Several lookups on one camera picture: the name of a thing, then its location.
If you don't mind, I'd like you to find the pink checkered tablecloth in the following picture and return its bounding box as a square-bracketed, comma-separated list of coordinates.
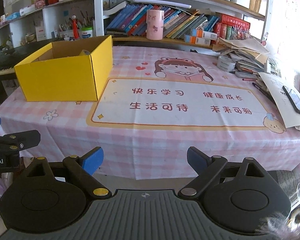
[0, 47, 300, 179]

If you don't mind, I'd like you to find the black piano keyboard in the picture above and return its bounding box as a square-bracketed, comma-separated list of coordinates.
[0, 38, 64, 76]

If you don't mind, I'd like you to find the black pen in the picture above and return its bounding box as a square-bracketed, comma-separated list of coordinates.
[252, 82, 275, 103]

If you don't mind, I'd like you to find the yellow cardboard box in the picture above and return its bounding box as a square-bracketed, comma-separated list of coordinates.
[14, 35, 113, 102]

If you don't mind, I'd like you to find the black smartphone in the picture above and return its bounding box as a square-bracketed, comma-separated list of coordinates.
[282, 86, 300, 114]

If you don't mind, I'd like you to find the stack of papers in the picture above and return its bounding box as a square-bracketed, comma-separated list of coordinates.
[212, 38, 300, 131]

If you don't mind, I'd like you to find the orange white medicine box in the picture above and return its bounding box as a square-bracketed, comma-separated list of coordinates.
[184, 29, 218, 46]

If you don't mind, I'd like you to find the white tub green lid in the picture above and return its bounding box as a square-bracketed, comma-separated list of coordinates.
[81, 27, 94, 39]

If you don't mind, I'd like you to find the pen holder with pens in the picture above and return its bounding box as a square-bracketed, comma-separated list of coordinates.
[58, 15, 95, 41]

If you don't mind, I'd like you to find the red boxed book set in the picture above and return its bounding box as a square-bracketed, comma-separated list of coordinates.
[216, 13, 251, 40]

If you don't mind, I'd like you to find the row of leaning books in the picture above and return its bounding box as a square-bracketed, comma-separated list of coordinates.
[105, 2, 219, 40]

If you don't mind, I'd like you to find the pink cylindrical cup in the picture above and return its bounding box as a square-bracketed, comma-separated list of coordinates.
[146, 10, 164, 41]

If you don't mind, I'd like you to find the white bookshelf frame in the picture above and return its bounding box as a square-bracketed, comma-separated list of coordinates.
[0, 0, 266, 53]

